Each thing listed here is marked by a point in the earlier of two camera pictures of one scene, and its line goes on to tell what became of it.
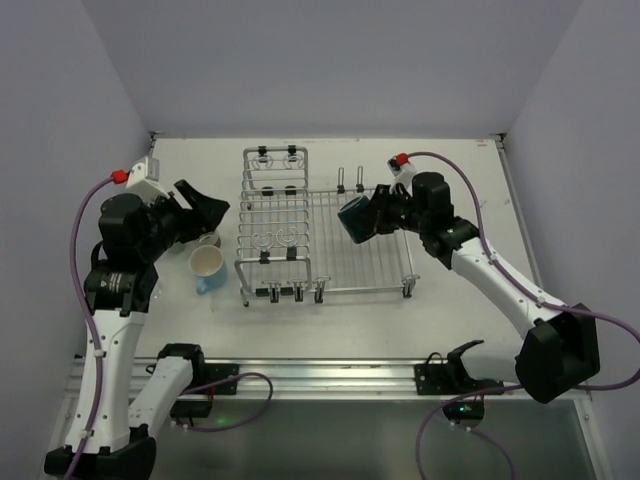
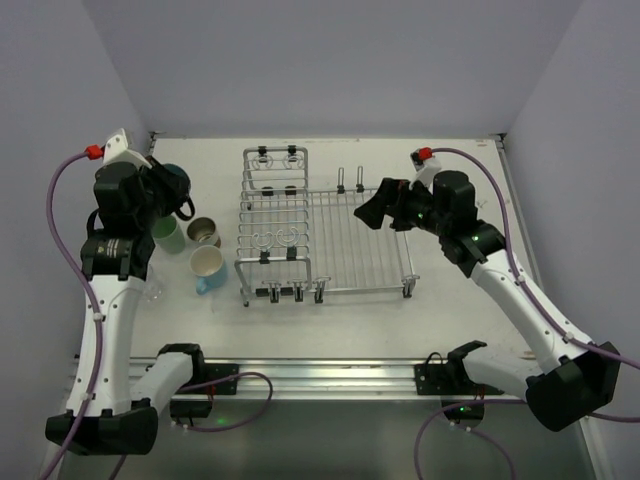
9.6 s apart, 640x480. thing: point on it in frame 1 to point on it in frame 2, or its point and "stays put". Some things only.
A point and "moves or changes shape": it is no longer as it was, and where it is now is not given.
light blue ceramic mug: x=208 y=265 stays put
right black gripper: x=379 y=211 stays put
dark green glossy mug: x=359 y=218 moves or changes shape
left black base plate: x=210 y=372 stays put
